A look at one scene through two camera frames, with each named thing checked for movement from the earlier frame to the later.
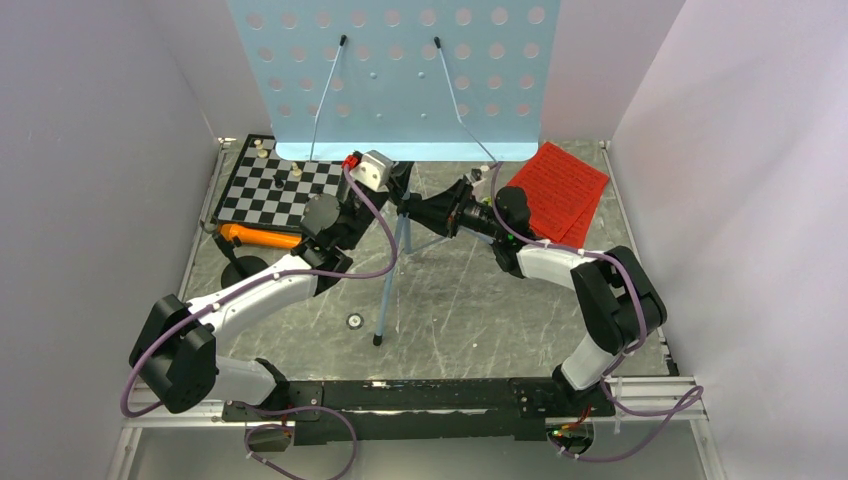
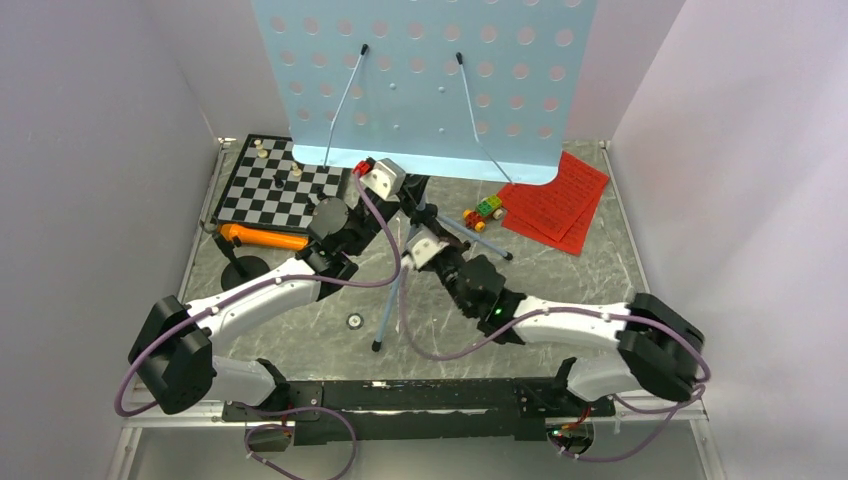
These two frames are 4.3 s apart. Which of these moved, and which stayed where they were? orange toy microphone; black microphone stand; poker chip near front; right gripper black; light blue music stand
Moved: light blue music stand; right gripper black
Stayed: poker chip near front; black microphone stand; orange toy microphone
